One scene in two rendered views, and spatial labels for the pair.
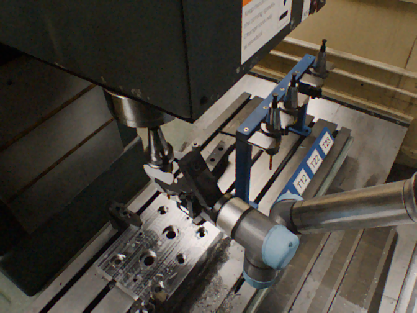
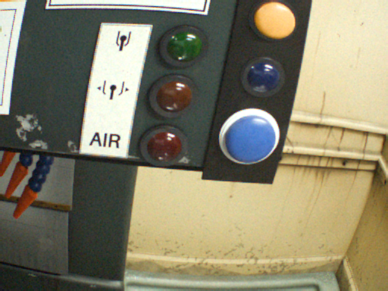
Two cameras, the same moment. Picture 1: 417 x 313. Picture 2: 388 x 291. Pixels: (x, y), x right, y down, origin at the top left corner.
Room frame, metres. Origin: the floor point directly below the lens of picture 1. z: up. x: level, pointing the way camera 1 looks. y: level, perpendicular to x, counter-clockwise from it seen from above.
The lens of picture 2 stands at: (0.35, -0.47, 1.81)
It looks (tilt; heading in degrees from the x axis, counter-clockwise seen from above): 29 degrees down; 40
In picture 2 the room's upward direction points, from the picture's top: 12 degrees clockwise
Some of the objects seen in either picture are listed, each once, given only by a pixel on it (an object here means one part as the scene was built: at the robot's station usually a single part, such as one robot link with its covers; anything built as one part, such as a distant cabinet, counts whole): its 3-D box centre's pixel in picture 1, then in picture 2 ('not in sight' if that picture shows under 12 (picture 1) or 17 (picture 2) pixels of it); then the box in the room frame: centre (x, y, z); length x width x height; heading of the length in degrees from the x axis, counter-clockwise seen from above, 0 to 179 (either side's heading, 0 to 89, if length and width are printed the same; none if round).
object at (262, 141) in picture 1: (262, 141); not in sight; (0.69, -0.15, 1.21); 0.07 x 0.05 x 0.01; 53
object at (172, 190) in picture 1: (174, 184); not in sight; (0.50, 0.07, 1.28); 0.09 x 0.05 x 0.02; 59
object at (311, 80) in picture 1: (311, 80); not in sight; (0.95, -0.34, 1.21); 0.07 x 0.05 x 0.01; 53
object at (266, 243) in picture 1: (265, 240); not in sight; (0.37, -0.10, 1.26); 0.11 x 0.08 x 0.09; 45
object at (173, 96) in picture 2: not in sight; (173, 95); (0.64, -0.21, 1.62); 0.02 x 0.01 x 0.02; 143
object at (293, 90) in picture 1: (291, 94); not in sight; (0.82, -0.24, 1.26); 0.04 x 0.04 x 0.07
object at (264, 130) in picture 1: (272, 129); not in sight; (0.73, -0.18, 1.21); 0.06 x 0.06 x 0.03
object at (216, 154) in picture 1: (208, 171); not in sight; (0.85, 0.00, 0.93); 0.26 x 0.05 x 0.06; 148
